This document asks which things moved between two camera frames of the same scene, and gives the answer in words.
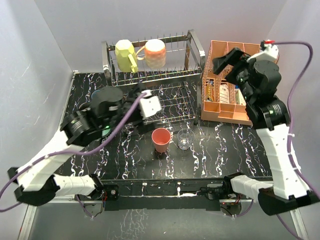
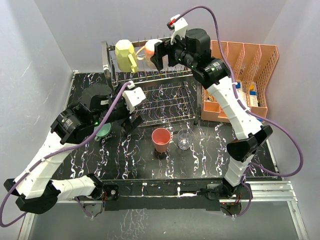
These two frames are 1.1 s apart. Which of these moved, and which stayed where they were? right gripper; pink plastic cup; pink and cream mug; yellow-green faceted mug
Moved: right gripper
Stayed: yellow-green faceted mug; pink plastic cup; pink and cream mug
